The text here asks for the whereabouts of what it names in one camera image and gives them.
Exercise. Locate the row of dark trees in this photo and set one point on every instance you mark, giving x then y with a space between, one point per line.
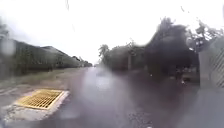
166 50

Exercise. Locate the long dark green hedge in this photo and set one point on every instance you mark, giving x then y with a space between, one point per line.
36 58

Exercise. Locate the bare dirt verge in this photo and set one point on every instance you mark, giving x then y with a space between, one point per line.
50 81

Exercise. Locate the grass strip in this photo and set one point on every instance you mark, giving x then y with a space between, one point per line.
36 76

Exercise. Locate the pale concrete drain surround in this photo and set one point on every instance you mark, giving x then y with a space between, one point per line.
23 114

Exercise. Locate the wet grey asphalt road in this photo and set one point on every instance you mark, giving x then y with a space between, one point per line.
110 100

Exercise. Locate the grey lattice fence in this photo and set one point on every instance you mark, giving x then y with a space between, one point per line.
213 63

